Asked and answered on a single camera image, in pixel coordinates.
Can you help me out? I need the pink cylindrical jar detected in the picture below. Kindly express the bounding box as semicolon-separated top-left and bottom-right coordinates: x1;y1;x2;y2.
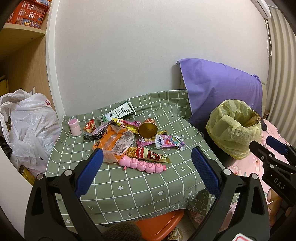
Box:
68;118;81;137

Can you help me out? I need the ice cream cone wrapper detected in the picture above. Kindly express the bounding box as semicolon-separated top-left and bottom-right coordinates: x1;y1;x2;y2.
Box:
125;147;171;163

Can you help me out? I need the yellow-bagged trash bin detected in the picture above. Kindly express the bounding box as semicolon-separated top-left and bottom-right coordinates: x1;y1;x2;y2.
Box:
203;99;262;167

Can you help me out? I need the air conditioner cable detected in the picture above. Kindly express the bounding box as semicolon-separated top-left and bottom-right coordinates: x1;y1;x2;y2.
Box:
264;18;273;57

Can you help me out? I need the pink candy wrapper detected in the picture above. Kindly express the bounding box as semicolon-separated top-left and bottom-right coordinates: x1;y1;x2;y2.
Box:
136;138;154;147

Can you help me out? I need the white air conditioner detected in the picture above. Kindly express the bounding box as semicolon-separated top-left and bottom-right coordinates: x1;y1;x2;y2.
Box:
251;0;271;19

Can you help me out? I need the dark foil wrapper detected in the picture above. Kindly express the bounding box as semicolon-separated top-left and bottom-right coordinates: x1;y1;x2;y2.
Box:
83;120;114;141

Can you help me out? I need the green checked tablecloth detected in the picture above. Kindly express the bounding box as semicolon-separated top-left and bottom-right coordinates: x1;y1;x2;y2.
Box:
45;89;239;227

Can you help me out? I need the red snack packet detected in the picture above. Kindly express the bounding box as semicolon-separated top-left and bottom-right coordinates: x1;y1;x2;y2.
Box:
83;119;96;133

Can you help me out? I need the orange plastic stool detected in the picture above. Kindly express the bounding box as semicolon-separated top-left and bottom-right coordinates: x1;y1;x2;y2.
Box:
135;209;184;241

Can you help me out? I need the beige curtain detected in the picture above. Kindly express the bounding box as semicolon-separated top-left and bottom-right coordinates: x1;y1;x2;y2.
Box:
266;7;295;145

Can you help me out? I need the orange clear bread bag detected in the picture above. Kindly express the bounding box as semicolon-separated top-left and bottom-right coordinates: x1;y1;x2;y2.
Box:
92;125;135;163

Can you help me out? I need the pink caterpillar toy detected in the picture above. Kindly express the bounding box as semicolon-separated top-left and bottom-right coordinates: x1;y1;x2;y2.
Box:
118;155;167;174

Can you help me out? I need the right hand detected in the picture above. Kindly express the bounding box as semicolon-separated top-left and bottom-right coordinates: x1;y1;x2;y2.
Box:
267;188;283;220

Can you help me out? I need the white plastic bag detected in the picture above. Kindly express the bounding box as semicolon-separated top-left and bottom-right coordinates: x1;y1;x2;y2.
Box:
1;89;62;175

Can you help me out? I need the wooden shelf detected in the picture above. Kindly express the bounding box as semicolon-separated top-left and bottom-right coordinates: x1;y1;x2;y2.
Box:
0;23;46;61

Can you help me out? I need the yellow snack wrapper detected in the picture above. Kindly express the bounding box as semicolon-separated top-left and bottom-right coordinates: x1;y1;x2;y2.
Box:
112;118;141;134

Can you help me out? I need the patterned slipper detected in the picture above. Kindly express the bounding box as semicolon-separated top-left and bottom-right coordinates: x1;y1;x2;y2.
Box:
166;227;183;241

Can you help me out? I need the green white milk carton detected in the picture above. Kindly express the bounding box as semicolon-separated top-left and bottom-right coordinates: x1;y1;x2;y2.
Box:
100;99;136;123

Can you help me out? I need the purple pillow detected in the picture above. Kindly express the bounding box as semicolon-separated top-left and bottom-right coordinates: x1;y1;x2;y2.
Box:
178;58;263;130

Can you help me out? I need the orange storage basket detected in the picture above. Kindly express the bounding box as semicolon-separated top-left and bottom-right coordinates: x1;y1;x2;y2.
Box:
6;0;50;29

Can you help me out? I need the white pink snack packet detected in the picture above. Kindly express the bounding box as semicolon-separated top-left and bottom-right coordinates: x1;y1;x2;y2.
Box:
154;134;186;150

